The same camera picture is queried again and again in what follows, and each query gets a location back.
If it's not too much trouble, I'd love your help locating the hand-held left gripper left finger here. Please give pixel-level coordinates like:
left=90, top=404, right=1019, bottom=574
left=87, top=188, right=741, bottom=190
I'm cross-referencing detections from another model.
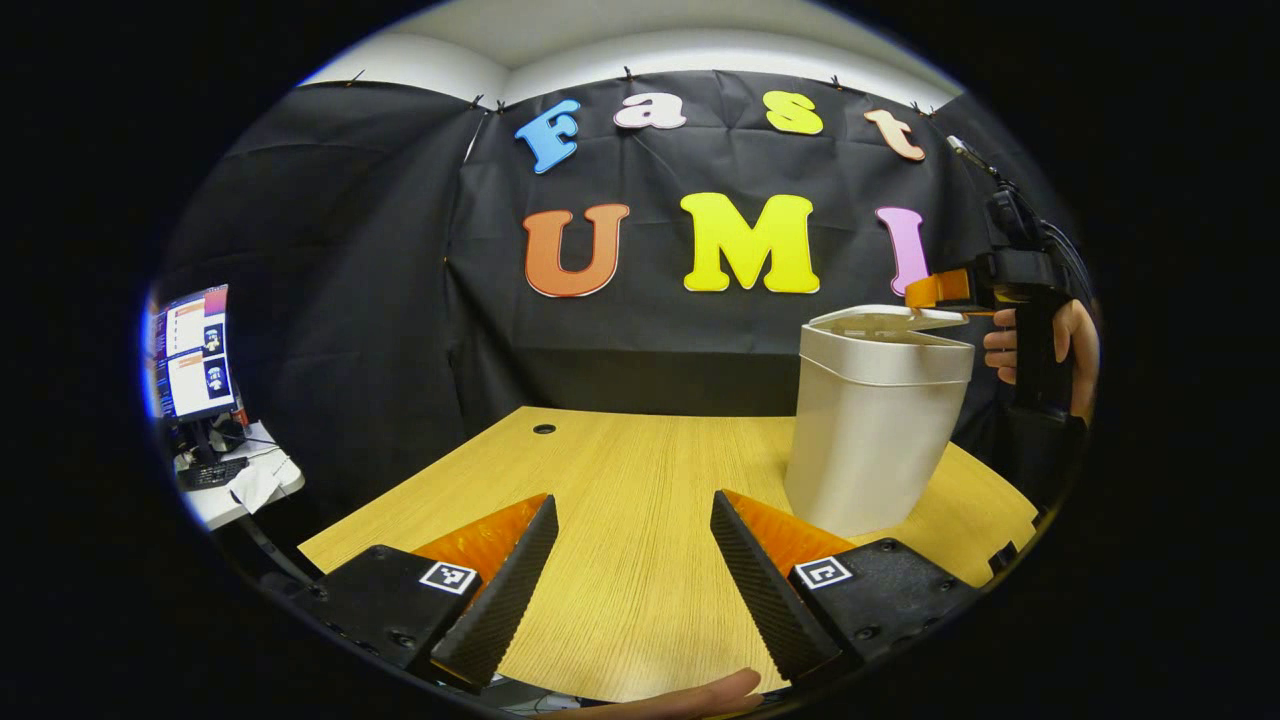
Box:
left=290, top=493, right=559, bottom=693

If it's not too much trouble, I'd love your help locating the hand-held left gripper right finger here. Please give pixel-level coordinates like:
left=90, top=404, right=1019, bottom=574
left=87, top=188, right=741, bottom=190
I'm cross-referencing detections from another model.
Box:
left=710, top=489, right=981, bottom=684

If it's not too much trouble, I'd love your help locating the white desktop garbage bin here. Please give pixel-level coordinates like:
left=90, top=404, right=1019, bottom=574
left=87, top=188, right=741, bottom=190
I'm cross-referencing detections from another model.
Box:
left=783, top=305, right=976, bottom=538

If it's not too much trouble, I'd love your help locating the wooden desktop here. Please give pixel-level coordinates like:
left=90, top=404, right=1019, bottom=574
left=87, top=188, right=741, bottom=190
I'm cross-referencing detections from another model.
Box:
left=298, top=405, right=1041, bottom=703

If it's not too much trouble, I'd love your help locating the white side table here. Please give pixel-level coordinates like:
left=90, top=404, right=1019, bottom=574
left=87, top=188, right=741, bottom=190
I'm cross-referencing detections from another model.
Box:
left=175, top=420, right=306, bottom=531

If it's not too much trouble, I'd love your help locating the white paper sheet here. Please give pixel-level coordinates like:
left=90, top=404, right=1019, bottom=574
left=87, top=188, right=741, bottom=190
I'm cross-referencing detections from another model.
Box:
left=228, top=458, right=291, bottom=513

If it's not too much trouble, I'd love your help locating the black backdrop cloth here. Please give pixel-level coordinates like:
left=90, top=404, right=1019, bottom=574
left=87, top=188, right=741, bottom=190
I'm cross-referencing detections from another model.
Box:
left=150, top=70, right=1091, bottom=521

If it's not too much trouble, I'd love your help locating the black keyboard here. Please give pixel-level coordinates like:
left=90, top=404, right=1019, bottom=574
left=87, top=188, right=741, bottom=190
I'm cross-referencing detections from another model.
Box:
left=178, top=457, right=249, bottom=491

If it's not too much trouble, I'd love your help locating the computer monitor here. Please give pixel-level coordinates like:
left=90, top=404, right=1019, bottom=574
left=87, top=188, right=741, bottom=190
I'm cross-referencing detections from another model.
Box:
left=150, top=285, right=239, bottom=421

